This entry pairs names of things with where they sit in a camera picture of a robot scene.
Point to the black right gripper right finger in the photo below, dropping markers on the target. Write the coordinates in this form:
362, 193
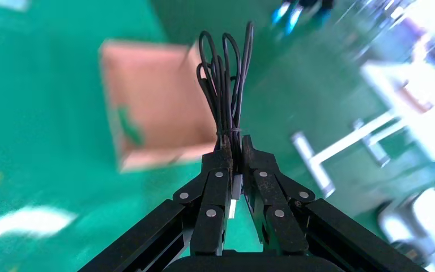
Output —
277, 217

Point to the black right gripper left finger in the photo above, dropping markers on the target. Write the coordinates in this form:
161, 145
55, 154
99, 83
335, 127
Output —
210, 210

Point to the open brown cardboard box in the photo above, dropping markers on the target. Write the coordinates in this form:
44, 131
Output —
153, 101

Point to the small cardboard box white filling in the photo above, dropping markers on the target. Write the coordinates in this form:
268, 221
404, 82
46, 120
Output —
416, 97

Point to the white wheeled robot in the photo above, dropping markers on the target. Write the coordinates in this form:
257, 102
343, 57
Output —
427, 214

